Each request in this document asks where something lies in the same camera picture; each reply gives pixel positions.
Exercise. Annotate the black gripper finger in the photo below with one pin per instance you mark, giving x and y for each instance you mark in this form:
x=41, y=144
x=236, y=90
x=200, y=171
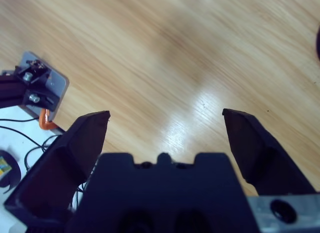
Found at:
x=62, y=153
x=262, y=153

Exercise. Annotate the orange clamp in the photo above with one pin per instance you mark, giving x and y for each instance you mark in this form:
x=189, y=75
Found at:
x=44, y=123

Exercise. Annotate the black tape roll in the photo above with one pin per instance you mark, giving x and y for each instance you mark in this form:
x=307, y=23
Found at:
x=13, y=168

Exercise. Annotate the grey metal mounting plate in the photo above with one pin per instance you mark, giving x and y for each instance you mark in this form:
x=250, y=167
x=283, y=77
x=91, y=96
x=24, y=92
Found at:
x=56, y=84

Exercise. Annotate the black rod capsule holder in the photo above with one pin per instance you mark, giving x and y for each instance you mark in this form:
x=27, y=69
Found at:
x=318, y=43

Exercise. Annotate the black corner bracket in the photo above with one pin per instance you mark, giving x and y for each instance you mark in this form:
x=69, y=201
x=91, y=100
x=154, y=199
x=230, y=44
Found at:
x=33, y=73
x=41, y=98

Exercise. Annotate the black aluminium extrusion post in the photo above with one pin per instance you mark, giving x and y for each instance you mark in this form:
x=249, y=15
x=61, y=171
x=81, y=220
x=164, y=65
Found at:
x=10, y=90

